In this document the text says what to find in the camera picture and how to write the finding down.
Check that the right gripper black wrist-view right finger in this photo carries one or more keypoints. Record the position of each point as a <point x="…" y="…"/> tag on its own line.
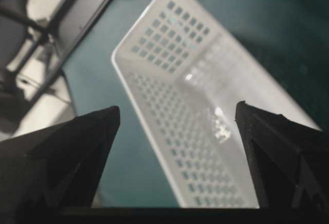
<point x="288" y="163"/>

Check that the white perforated plastic basket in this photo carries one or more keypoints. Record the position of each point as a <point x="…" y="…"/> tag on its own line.
<point x="184" y="74"/>

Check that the black metal frame stand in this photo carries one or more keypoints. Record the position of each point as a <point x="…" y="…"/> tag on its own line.
<point x="67" y="27"/>

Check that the black office chair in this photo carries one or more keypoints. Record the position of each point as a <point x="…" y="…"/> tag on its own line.
<point x="15" y="25"/>

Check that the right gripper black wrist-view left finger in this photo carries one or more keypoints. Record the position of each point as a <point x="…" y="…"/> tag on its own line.
<point x="58" y="166"/>

